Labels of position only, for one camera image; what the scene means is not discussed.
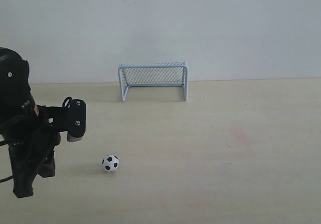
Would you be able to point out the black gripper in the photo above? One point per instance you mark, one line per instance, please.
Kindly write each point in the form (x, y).
(31, 133)

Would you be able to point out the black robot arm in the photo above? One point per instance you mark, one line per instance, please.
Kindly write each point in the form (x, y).
(14, 83)

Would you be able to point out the white miniature goal with net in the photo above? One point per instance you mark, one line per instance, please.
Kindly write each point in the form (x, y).
(165, 74)

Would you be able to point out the black and white soccer ball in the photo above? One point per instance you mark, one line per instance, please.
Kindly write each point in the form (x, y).
(110, 163)

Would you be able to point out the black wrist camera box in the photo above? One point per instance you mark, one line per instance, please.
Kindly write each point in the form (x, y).
(76, 113)

